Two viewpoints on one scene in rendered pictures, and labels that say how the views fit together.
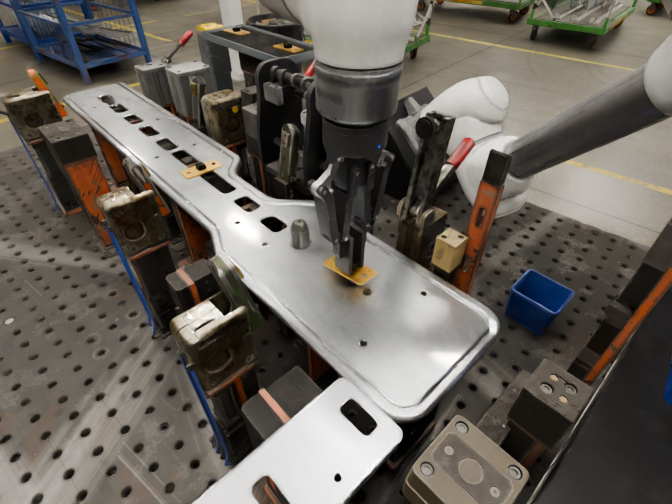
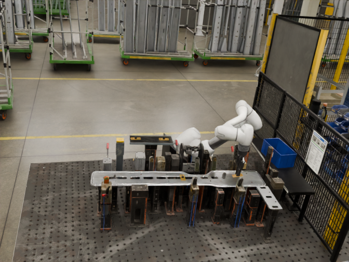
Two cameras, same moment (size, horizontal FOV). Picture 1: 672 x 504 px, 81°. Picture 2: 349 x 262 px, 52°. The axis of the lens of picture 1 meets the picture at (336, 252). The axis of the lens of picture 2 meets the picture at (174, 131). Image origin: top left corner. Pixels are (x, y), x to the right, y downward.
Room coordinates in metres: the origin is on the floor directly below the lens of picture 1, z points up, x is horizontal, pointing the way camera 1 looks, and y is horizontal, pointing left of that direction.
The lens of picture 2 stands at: (-0.41, 2.37, 2.53)
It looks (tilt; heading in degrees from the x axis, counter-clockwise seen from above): 25 degrees down; 302
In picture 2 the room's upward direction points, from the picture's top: 6 degrees clockwise
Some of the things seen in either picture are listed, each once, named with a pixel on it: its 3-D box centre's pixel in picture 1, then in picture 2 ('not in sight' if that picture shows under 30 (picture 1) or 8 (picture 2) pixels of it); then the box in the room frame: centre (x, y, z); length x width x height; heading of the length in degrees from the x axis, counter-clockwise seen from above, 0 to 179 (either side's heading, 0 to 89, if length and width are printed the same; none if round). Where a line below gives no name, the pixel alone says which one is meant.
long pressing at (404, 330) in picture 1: (194, 169); (180, 178); (0.77, 0.31, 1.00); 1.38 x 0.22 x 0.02; 43
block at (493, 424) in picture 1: (477, 460); (265, 193); (0.22, -0.20, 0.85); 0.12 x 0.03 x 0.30; 133
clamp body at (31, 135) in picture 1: (55, 155); (106, 206); (1.06, 0.83, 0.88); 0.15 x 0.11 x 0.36; 133
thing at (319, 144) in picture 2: not in sight; (316, 152); (-0.05, -0.33, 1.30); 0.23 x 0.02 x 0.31; 133
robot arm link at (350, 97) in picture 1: (357, 87); (243, 146); (0.43, -0.02, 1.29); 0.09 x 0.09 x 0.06
